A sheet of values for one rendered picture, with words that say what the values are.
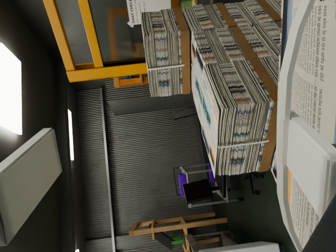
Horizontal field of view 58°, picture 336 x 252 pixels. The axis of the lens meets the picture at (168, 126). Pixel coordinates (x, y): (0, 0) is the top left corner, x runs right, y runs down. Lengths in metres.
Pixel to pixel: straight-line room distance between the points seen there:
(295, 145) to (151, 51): 1.40
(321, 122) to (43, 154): 0.18
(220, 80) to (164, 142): 7.38
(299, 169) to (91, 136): 8.63
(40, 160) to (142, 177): 8.22
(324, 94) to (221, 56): 1.11
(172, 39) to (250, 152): 0.67
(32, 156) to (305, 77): 0.20
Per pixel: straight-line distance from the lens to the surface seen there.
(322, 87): 0.23
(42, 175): 0.18
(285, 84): 0.18
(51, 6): 2.07
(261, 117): 1.12
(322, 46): 0.23
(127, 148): 8.52
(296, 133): 0.17
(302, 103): 0.27
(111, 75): 2.24
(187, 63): 1.60
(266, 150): 1.25
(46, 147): 0.18
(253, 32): 1.52
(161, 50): 1.55
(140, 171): 8.40
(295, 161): 0.17
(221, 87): 1.13
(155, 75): 1.62
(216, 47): 1.38
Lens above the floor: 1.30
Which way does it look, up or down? 3 degrees down
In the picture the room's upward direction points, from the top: 97 degrees counter-clockwise
